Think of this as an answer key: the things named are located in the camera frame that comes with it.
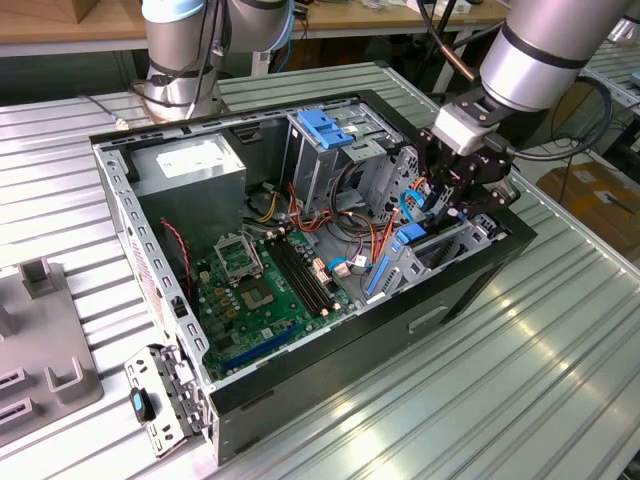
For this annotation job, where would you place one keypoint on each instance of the hard disk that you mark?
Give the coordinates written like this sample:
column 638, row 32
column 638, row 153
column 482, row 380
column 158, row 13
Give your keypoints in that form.
column 412, row 234

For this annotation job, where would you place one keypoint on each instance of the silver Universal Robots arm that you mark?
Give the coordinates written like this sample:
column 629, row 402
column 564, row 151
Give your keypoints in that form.
column 540, row 55

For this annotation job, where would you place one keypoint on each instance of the grey metal disk bay cage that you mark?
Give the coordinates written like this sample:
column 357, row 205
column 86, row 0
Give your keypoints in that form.
column 452, row 245

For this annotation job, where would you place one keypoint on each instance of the white desk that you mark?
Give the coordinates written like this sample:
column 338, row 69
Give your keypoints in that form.
column 525, row 167

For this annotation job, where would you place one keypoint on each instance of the brown cardboard box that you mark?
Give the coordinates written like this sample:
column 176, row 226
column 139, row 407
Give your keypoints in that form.
column 590, row 200

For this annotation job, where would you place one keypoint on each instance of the grey metal optical drive cage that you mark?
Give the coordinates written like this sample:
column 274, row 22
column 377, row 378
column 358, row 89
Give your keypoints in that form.
column 312, row 170

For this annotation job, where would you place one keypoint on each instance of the white device box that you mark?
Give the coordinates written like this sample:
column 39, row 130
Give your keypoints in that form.
column 457, row 6

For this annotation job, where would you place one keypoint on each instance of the metal slat side table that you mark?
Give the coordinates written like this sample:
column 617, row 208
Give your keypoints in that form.
column 620, row 75

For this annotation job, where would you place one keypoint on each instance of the black RAM slot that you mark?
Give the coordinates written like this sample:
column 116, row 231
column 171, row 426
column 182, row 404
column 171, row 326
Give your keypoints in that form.
column 309, row 275
column 295, row 277
column 289, row 277
column 303, row 276

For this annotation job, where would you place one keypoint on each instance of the long wooden desk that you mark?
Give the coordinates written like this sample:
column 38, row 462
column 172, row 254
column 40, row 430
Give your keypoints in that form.
column 350, row 17

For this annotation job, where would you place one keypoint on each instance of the black open PC case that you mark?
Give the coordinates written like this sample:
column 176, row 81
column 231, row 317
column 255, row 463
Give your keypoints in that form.
column 350, row 370

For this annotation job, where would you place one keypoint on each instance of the green motherboard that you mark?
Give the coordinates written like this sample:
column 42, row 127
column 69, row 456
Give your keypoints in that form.
column 250, row 320

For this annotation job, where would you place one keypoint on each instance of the blue expansion slot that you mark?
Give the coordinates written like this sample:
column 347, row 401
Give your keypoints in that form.
column 260, row 347

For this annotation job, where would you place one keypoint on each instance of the grey power supply unit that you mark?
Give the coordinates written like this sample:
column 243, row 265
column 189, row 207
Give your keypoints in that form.
column 200, row 200

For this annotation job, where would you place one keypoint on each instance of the grey parts rack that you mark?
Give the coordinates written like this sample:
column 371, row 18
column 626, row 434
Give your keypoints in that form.
column 45, row 340

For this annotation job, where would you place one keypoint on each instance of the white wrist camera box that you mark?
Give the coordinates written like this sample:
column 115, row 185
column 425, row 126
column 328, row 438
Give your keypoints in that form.
column 462, row 132

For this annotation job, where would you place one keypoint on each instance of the blue plastic drive bracket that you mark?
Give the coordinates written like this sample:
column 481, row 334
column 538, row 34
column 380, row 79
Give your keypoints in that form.
column 322, row 127

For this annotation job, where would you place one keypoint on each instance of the silver slot retention bracket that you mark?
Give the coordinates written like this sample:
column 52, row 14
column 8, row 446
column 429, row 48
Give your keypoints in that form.
column 160, row 435

